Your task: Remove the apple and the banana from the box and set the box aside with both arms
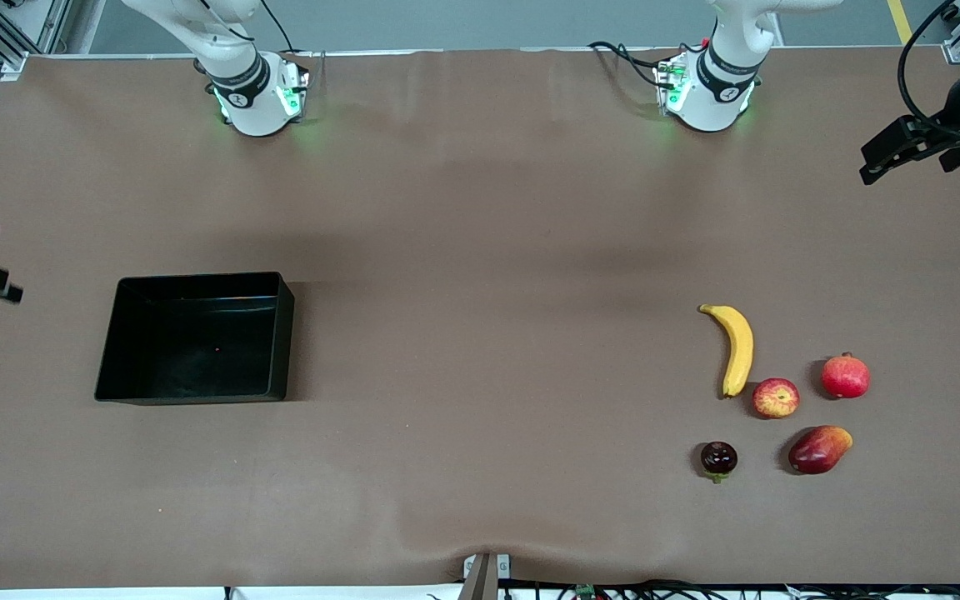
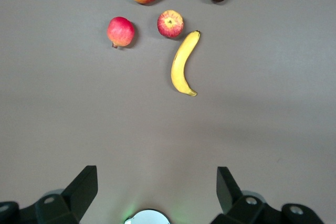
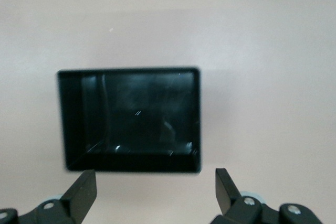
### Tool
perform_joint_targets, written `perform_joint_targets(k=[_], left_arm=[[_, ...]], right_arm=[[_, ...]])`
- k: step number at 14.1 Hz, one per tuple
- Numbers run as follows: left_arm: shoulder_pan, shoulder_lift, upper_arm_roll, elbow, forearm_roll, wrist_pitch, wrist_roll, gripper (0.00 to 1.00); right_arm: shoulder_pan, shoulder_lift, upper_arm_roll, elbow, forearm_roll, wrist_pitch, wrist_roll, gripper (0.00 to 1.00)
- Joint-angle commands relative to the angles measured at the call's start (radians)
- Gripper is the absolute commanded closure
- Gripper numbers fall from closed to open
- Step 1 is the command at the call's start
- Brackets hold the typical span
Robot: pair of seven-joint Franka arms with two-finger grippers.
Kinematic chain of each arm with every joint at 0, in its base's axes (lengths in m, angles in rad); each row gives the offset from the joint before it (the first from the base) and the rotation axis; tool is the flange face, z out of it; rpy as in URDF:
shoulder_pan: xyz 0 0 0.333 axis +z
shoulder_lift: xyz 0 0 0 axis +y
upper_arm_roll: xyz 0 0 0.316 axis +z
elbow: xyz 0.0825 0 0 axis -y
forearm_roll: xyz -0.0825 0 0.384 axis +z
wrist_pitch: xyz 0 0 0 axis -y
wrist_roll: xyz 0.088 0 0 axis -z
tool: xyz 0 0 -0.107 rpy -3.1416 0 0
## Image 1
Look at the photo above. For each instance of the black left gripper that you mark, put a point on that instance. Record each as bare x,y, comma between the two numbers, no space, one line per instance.
956,118

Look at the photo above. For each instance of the black plastic box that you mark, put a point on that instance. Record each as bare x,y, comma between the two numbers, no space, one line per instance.
197,350

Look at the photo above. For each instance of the yellow banana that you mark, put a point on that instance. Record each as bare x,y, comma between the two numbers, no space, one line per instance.
738,346

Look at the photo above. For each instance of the red yellow apple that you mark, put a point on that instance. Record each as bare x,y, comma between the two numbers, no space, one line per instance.
776,398

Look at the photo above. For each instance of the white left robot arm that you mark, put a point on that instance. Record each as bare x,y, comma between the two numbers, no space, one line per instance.
722,92

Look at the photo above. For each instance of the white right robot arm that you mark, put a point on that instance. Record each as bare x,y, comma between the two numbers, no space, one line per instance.
238,100

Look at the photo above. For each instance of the red pomegranate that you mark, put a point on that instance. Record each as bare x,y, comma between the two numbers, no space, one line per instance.
845,377

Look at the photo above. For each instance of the red yellow mango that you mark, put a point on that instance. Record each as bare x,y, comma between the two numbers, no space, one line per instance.
817,450

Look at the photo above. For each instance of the dark purple mangosteen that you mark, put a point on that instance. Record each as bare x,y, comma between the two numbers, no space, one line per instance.
718,458

